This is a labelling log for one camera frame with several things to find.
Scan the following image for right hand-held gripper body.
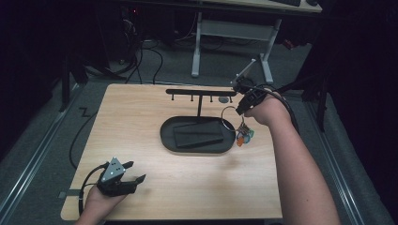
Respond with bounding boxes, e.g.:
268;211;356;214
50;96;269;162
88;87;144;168
231;58;268;109

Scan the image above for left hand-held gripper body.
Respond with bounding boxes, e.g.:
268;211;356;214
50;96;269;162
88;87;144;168
97;157;139;197

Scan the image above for key ring with colourful keys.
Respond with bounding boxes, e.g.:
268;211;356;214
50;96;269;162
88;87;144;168
221;105;255;148

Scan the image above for black oval tray with hook stand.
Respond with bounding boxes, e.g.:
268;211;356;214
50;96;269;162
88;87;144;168
160;88;237;155

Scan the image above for black rectangular wallet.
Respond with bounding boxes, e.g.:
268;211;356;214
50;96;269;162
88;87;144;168
173;120;225;149

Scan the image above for person's left hand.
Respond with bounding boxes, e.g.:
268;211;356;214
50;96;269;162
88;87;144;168
84;188;128;217

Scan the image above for person's right hand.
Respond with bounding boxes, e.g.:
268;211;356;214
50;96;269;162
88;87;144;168
244;93;292;128

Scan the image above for black metal stand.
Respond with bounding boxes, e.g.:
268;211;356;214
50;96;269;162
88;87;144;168
58;52;89;113
272;70;330;133

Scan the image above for black keyboard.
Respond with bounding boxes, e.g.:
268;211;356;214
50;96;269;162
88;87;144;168
270;0;302;8

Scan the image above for right hand-held gripper cable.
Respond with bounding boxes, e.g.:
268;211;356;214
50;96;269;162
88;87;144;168
247;83;300;134

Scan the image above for hand-held gripper cable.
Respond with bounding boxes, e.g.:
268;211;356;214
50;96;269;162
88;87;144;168
247;83;300;134
69;107;110;217

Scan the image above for left hand-held gripper cable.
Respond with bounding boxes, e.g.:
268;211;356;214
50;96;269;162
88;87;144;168
69;107;110;217

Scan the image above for white metal frame desk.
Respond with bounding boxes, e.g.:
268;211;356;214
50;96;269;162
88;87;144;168
191;0;323;85

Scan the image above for metal floor rail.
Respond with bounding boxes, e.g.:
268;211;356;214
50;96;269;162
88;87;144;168
303;99;366;225
0;83;81;217

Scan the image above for black floor cables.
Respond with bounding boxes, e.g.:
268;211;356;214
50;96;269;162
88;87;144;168
123;38;164;85

